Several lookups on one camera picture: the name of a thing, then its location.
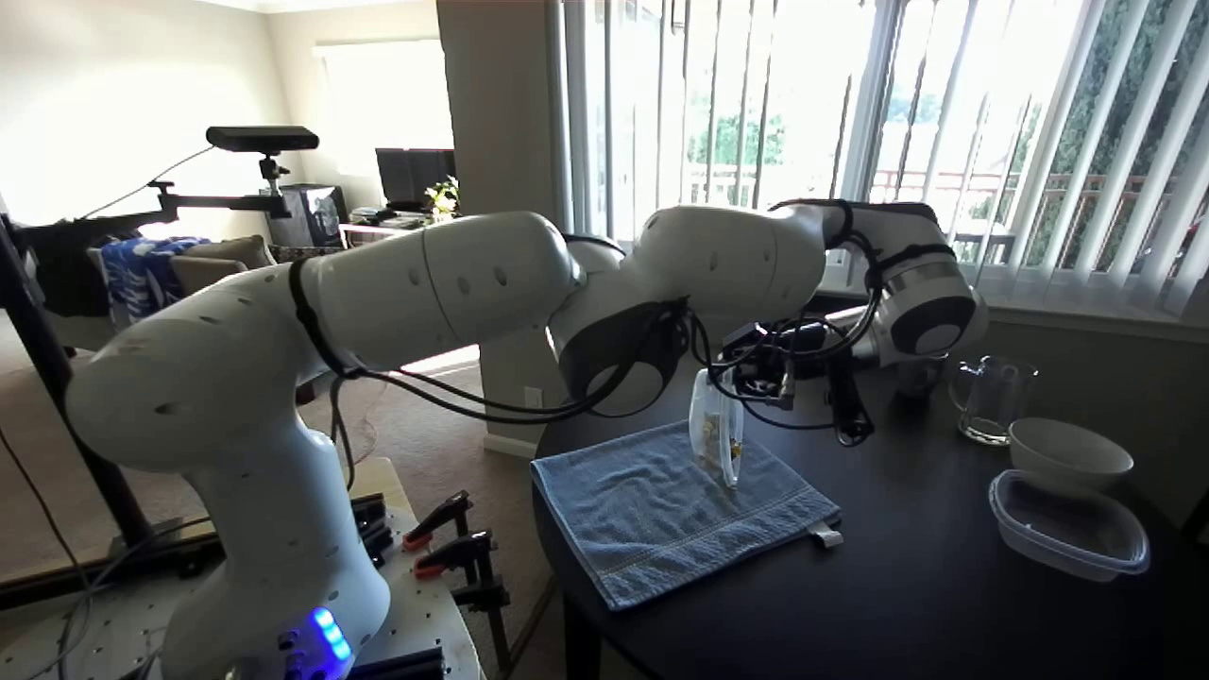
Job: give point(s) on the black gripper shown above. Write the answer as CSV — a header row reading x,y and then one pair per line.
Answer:
x,y
767,359

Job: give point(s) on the clear plastic candy bowl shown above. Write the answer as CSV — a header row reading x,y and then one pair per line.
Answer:
x,y
708,396

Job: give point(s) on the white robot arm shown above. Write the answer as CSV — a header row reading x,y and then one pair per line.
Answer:
x,y
207,386

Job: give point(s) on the light blue towel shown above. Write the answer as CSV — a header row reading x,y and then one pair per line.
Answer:
x,y
645,514

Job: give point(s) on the white ceramic bowl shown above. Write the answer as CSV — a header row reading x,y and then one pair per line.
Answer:
x,y
1068,460

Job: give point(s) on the clear glass mug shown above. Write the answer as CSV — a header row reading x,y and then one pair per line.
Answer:
x,y
988,396

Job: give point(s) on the red black clamp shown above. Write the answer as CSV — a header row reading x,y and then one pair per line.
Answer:
x,y
483,587
450,513

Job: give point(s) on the white vertical window blinds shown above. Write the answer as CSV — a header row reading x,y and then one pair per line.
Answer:
x,y
1058,143

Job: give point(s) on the black computer monitor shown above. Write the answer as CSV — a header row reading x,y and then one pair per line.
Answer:
x,y
410,173

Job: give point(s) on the black camera on stand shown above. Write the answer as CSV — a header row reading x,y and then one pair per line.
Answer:
x,y
266,143

